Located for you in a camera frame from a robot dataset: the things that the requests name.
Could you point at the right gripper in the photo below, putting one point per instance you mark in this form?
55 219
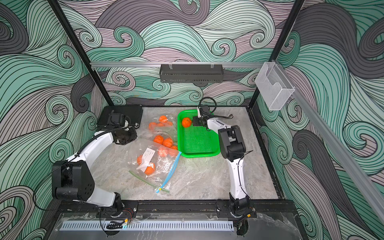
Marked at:
195 121

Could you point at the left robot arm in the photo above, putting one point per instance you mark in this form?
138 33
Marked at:
72 179

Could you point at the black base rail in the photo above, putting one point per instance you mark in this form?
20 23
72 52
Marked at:
218 208

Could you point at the clear acrylic wall holder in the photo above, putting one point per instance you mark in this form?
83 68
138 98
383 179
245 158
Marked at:
274 85

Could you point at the black case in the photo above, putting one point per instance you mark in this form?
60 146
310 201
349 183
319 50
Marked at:
119 116

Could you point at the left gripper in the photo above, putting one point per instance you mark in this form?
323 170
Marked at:
134 136

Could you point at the blue-zip clear bag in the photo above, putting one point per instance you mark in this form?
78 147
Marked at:
130 157

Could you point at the orange taken out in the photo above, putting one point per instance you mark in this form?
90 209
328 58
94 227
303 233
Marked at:
186 122

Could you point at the white slotted cable duct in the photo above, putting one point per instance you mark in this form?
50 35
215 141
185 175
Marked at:
150 225

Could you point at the oranges in blue-zip bag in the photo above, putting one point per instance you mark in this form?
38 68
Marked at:
162 144

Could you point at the green plastic basket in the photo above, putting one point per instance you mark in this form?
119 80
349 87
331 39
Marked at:
196 142

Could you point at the green-zip clear bag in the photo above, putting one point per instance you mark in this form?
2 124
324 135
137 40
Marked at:
157 189

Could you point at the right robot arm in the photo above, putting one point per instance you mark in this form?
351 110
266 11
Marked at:
233 150

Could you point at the black wall tray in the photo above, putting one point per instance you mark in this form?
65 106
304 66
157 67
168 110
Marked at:
191 73

